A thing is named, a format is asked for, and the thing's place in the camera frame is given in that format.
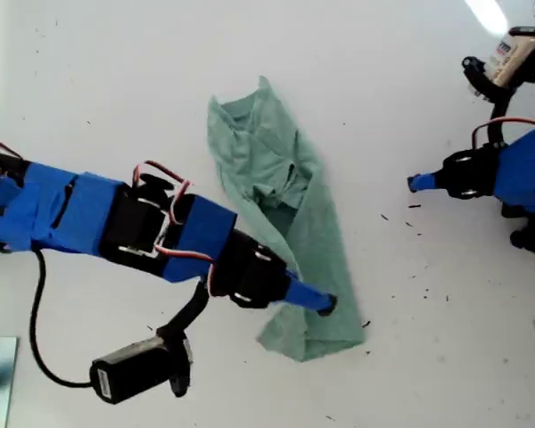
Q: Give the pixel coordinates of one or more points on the green t-shirt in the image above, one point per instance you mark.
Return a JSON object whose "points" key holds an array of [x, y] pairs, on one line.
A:
{"points": [[321, 249]]}

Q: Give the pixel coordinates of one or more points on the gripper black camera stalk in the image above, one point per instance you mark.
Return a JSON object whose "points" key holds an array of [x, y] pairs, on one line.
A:
{"points": [[189, 312], [481, 84]]}

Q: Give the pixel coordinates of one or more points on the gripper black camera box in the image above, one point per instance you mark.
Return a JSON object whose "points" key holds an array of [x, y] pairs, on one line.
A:
{"points": [[134, 370], [515, 53]]}

